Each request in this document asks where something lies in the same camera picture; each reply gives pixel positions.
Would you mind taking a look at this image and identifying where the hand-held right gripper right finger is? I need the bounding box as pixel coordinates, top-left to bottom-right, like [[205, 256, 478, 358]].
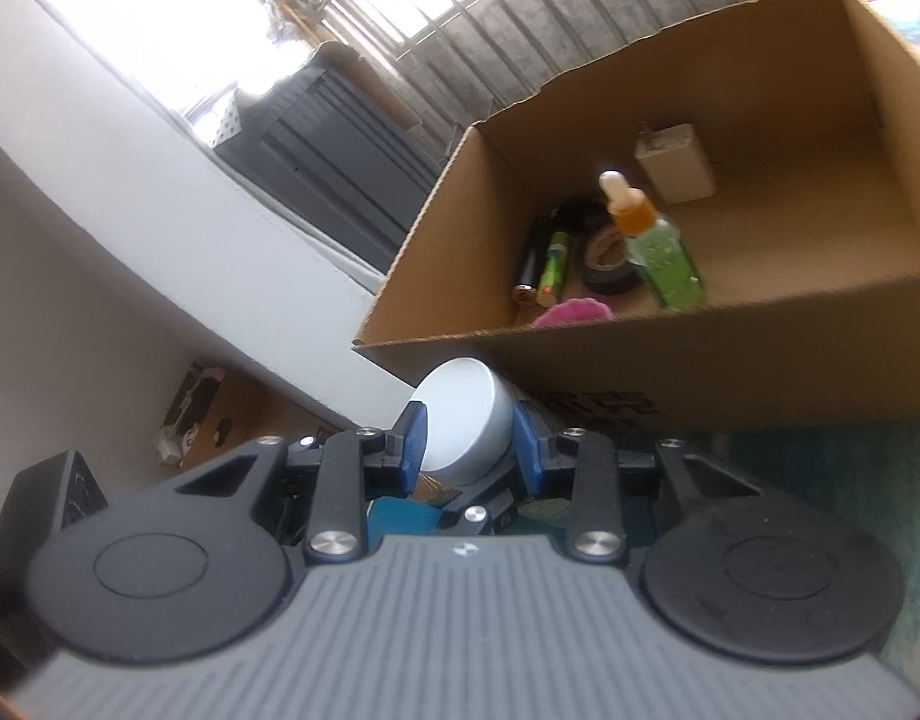
[[511, 399, 765, 563]]

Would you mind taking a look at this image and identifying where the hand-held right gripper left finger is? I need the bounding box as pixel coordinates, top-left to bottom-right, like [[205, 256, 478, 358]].
[[175, 403, 431, 563]]

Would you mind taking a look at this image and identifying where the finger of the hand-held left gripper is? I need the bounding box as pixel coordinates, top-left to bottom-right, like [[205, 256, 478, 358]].
[[436, 478, 522, 537]]

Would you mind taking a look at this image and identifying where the white bottle with green label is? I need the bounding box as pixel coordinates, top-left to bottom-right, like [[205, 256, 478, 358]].
[[407, 358, 540, 492]]

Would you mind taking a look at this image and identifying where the pink plastic lid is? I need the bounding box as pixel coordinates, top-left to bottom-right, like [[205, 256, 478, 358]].
[[533, 298, 612, 327]]

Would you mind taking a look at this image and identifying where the green patterned tube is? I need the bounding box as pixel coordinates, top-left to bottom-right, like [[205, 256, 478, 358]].
[[536, 231, 571, 307]]

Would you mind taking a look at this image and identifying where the black tube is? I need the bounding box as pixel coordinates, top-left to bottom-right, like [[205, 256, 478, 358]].
[[511, 216, 552, 306]]

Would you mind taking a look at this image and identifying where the black tape roll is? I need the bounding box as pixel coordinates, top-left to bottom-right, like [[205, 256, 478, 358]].
[[580, 221, 648, 297]]

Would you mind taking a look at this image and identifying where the green dropper bottle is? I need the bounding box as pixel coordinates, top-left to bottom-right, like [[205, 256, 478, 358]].
[[599, 171, 707, 310]]

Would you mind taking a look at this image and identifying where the brown cardboard box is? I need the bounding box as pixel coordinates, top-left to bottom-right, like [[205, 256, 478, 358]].
[[351, 0, 920, 436]]

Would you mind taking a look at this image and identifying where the white charger plug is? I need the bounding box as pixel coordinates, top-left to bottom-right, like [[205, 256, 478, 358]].
[[634, 122, 716, 205]]

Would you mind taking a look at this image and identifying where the brown cardboard carton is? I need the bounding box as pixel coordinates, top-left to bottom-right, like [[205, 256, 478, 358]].
[[160, 364, 266, 470]]

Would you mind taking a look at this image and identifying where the grey cabinet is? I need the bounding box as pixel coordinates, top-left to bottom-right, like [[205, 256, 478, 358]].
[[212, 41, 461, 275]]

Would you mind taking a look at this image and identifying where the spotted cloth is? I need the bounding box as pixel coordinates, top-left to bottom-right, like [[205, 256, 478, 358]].
[[205, 86, 277, 151]]

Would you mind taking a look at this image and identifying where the metal window railing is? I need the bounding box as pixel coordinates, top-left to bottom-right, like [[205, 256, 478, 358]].
[[355, 0, 828, 136]]

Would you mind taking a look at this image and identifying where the hanging beige bundle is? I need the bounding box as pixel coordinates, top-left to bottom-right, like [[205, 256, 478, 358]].
[[263, 0, 345, 46]]

